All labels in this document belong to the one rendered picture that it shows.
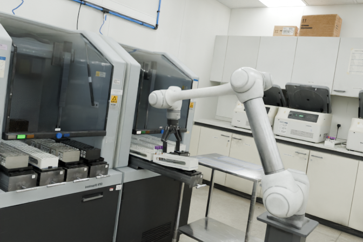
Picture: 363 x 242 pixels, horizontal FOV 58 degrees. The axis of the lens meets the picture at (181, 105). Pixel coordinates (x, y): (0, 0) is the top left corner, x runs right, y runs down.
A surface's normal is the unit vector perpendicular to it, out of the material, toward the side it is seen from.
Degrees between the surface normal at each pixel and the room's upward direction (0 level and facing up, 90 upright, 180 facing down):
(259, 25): 90
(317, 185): 90
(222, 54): 90
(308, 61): 90
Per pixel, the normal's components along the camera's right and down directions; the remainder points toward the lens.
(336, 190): -0.58, -0.04
